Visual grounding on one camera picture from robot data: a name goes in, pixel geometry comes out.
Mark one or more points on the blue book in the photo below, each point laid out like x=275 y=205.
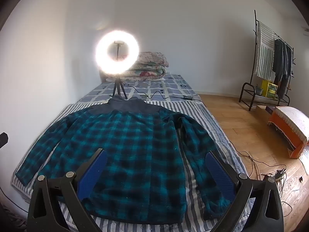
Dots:
x=270 y=110

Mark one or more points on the yellow plastic crate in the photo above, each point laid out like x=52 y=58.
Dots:
x=269 y=88

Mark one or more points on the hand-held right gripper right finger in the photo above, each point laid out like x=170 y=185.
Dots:
x=219 y=174

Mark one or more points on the black metal clothes rack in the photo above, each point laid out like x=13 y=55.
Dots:
x=252 y=77

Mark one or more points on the pale floral folded quilt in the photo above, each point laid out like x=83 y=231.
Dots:
x=152 y=59

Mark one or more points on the teal plaid fleece jacket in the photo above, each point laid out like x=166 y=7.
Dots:
x=135 y=149

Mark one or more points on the red floral folded quilt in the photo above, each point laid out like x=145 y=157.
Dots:
x=144 y=73

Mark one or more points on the grey hanging garment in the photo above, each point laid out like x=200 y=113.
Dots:
x=287 y=77

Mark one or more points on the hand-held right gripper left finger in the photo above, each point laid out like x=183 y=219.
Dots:
x=93 y=174

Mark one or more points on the white lace cover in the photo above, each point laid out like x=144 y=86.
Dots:
x=294 y=120

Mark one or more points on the white plastic sheet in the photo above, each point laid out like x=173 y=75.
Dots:
x=304 y=162

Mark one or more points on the green striped hanging towel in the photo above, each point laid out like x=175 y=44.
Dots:
x=264 y=53

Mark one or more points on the brown cardboard box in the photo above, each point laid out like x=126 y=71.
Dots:
x=262 y=114

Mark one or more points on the orange box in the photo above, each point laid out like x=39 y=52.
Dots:
x=280 y=125

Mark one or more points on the blue checked bed sheet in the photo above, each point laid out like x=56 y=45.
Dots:
x=169 y=84

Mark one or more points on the power strip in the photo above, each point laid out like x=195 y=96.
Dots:
x=280 y=174

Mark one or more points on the black tripod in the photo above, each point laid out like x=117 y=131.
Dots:
x=118 y=87

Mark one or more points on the dark green hanging jacket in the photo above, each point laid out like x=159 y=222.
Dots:
x=278 y=58

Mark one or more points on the blue white striped quilt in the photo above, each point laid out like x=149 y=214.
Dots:
x=188 y=108

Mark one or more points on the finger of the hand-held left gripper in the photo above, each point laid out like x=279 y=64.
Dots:
x=3 y=140

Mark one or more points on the small grey pot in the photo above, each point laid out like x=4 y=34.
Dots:
x=259 y=90

